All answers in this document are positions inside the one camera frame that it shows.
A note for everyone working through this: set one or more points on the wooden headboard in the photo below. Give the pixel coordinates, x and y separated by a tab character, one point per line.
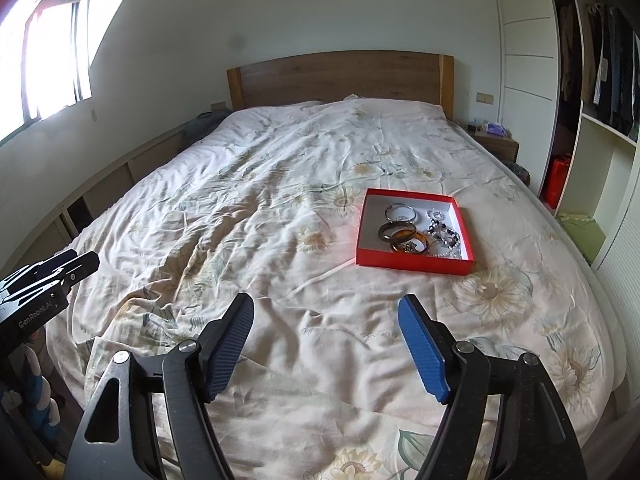
331	76

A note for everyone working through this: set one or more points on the amber resin bangle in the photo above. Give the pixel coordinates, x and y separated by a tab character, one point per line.
418	236

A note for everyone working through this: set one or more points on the silver wrist watch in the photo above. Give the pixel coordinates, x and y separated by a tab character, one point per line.
415	247

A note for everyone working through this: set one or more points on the dark bag beside bed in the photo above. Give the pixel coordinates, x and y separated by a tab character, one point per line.
203	124

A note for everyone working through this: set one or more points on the red jewelry box tray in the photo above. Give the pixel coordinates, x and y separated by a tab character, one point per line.
439	218

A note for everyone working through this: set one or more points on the white wardrobe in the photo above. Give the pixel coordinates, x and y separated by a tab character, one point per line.
599	205

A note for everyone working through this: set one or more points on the low wall shelf unit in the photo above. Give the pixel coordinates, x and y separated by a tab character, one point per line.
58	228

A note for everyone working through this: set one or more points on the hanging clothes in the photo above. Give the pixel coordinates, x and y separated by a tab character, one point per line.
604	71

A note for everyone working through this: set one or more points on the dark brown bangle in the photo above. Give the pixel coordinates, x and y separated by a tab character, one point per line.
396	232

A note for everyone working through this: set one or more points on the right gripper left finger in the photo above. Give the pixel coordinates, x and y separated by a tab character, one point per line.
221	344

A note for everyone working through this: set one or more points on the large thin silver hoop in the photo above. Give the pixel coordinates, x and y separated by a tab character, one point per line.
400	212

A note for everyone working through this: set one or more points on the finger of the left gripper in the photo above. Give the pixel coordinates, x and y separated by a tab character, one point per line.
47	278

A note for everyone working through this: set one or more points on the purple tissue box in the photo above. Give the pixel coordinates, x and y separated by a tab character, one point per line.
493	129

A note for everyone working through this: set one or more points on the window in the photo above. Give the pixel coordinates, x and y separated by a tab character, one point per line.
44	61

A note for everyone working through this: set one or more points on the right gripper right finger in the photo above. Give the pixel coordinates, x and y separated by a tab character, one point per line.
439	359

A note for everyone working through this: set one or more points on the wooden nightstand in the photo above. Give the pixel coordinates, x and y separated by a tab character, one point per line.
502	147

